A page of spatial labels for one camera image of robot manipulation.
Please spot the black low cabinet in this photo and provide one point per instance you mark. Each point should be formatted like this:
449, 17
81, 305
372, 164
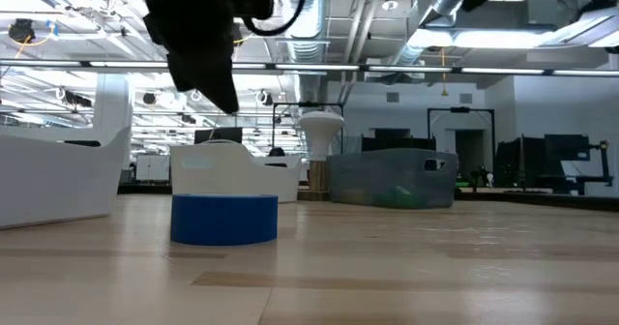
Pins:
396, 143

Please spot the long ceiling light rail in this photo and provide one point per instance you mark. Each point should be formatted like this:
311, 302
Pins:
338, 67

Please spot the white cabinet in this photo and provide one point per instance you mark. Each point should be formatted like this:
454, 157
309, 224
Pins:
152, 168

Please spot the dark robot workstation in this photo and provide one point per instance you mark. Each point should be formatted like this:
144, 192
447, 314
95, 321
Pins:
556, 165

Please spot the small white plastic bin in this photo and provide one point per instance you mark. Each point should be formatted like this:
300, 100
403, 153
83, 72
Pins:
217, 175

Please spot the white building pillar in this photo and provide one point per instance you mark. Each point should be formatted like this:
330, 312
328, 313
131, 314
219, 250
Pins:
112, 100

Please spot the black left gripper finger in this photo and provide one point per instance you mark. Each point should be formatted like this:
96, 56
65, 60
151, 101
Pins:
217, 78
181, 73

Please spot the grey plastic bin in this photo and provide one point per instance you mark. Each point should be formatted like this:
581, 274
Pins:
367, 175

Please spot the black computer monitor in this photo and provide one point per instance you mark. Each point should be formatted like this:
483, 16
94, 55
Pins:
217, 134

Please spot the large white plastic bin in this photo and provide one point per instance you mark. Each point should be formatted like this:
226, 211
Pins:
58, 180

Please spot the white mushroom lamp wooden base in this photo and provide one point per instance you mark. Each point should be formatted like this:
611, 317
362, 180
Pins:
321, 131

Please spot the dark blue tape roll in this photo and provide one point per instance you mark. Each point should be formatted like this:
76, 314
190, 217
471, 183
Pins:
222, 221

